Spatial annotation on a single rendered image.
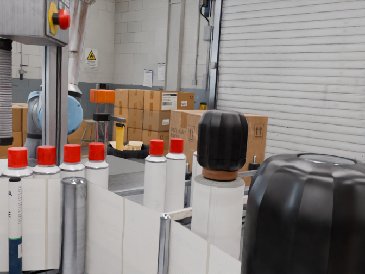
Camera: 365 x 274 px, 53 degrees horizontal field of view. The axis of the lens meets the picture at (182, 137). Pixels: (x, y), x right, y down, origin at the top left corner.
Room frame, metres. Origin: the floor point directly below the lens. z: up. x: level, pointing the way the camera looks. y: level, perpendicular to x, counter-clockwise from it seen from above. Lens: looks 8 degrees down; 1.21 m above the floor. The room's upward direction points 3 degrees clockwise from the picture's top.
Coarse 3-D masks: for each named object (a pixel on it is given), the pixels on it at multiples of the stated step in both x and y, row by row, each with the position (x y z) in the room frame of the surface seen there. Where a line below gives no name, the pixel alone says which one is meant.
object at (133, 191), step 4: (240, 172) 1.11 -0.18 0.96; (244, 172) 1.11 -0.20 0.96; (248, 172) 1.12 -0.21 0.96; (252, 172) 1.13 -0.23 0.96; (240, 176) 1.10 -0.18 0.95; (244, 176) 1.11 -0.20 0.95; (188, 180) 0.97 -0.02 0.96; (188, 184) 0.97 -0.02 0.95; (132, 188) 0.87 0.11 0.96; (136, 188) 0.87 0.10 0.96; (140, 188) 0.87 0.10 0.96; (116, 192) 0.83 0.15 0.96; (120, 192) 0.83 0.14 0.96; (124, 192) 0.84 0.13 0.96; (128, 192) 0.85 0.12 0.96; (132, 192) 0.86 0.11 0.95; (136, 192) 0.86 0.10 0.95; (140, 192) 0.87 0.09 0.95
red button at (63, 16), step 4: (60, 12) 0.70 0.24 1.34; (64, 12) 0.70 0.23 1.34; (56, 16) 0.71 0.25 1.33; (60, 16) 0.70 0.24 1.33; (64, 16) 0.70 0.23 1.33; (68, 16) 0.71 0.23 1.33; (56, 20) 0.71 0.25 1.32; (60, 20) 0.70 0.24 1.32; (64, 20) 0.70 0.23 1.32; (68, 20) 0.71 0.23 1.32; (56, 24) 0.71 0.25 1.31; (60, 24) 0.70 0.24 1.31; (64, 24) 0.70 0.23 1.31; (68, 24) 0.71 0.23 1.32; (60, 28) 0.71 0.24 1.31; (64, 28) 0.71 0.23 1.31
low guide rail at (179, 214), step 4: (244, 196) 1.01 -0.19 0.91; (244, 200) 1.00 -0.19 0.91; (188, 208) 0.88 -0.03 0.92; (168, 212) 0.85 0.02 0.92; (172, 212) 0.85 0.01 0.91; (176, 212) 0.85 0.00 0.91; (180, 212) 0.86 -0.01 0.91; (184, 212) 0.86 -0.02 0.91; (188, 212) 0.87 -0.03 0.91; (172, 216) 0.84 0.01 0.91; (176, 216) 0.85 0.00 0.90; (180, 216) 0.86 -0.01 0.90; (184, 216) 0.86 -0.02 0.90; (188, 216) 0.87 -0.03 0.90
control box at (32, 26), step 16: (0, 0) 0.67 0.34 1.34; (16, 0) 0.68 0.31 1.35; (32, 0) 0.68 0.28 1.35; (48, 0) 0.69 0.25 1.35; (0, 16) 0.67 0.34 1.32; (16, 16) 0.68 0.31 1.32; (32, 16) 0.68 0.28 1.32; (48, 16) 0.69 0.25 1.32; (0, 32) 0.67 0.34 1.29; (16, 32) 0.68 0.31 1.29; (32, 32) 0.68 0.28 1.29; (48, 32) 0.69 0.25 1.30; (64, 32) 0.80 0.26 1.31
